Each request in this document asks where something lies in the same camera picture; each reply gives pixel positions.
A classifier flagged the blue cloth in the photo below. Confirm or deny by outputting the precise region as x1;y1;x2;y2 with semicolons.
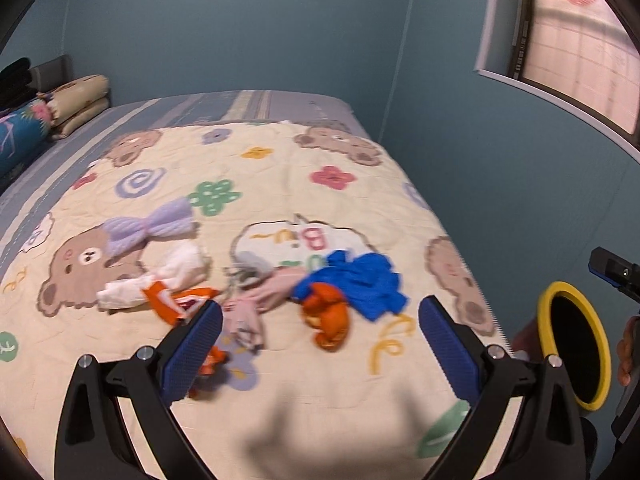
292;249;409;324

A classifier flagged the grey cloth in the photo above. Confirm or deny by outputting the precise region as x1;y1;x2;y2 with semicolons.
223;251;275;291

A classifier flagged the black clothes pile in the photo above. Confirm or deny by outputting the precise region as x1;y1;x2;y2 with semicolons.
0;57;32;112

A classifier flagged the bed with striped sheet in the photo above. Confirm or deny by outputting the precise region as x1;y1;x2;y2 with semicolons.
0;90;372;281

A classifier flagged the small colourful packet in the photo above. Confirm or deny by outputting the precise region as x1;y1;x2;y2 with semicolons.
197;345;230;379

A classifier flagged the beige folded quilt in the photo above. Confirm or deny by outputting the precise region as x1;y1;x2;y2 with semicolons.
37;75;111;140

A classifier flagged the blue floral quilt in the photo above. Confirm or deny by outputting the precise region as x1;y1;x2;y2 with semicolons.
0;97;56;182

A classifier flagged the dark framed window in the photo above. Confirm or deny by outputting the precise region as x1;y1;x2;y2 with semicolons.
474;0;640;161

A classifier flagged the orange white knotted cloth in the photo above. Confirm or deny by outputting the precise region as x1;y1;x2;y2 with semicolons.
141;280;222;330

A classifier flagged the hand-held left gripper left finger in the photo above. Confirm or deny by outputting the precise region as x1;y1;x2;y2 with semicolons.
54;300;224;480

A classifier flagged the purple knitted bow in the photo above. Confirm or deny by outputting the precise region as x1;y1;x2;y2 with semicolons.
104;196;197;261

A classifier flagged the grey padded headboard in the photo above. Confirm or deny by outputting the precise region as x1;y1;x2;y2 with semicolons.
27;54;76;97

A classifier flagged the bear printed blanket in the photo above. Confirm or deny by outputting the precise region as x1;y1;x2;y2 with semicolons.
0;120;526;480

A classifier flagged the pink cloth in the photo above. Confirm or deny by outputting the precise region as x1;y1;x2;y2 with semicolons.
220;266;313;354

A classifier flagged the yellow rimmed black bin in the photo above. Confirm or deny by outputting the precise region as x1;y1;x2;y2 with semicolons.
537;281;613;413

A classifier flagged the person's right hand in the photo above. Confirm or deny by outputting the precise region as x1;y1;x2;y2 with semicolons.
616;316;640;388

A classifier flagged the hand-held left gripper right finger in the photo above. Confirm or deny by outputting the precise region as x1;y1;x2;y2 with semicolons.
419;295;587;480

